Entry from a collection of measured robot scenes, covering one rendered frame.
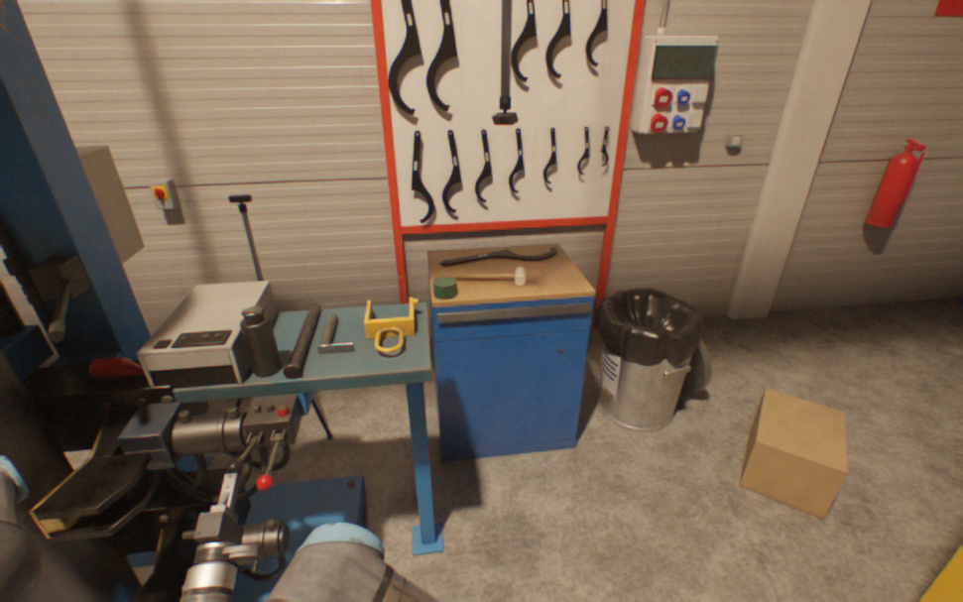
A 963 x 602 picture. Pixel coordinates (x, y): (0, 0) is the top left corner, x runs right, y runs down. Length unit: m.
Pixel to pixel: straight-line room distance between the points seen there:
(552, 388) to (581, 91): 1.74
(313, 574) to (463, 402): 1.65
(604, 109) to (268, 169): 2.03
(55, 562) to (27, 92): 1.18
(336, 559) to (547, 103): 2.68
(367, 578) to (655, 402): 2.16
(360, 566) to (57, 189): 1.29
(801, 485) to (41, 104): 3.04
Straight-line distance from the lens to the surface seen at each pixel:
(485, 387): 2.27
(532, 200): 3.12
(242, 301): 1.66
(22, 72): 1.70
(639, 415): 2.77
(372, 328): 1.54
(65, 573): 1.78
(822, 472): 2.63
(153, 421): 1.54
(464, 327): 2.07
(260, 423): 1.41
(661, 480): 2.64
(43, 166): 1.67
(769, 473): 2.68
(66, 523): 1.51
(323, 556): 0.76
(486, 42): 2.94
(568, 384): 2.37
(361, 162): 3.02
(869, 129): 4.26
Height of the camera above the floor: 1.89
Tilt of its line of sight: 28 degrees down
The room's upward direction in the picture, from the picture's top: straight up
